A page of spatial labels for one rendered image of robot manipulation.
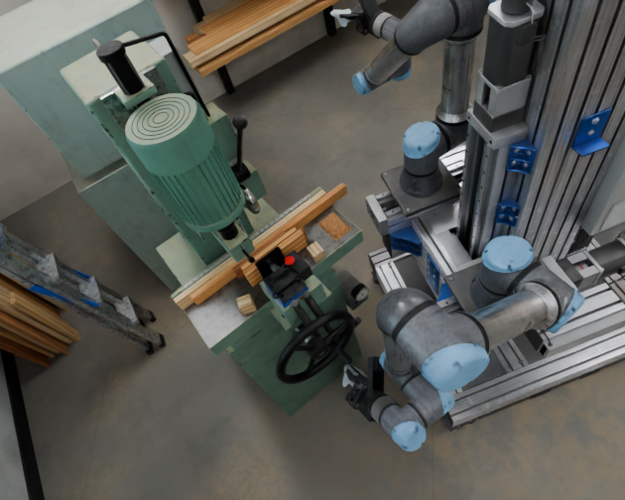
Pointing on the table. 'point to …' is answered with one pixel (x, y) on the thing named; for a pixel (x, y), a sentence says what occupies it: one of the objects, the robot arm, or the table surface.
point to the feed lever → (240, 150)
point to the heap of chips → (334, 226)
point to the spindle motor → (186, 161)
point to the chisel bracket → (236, 244)
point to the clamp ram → (270, 262)
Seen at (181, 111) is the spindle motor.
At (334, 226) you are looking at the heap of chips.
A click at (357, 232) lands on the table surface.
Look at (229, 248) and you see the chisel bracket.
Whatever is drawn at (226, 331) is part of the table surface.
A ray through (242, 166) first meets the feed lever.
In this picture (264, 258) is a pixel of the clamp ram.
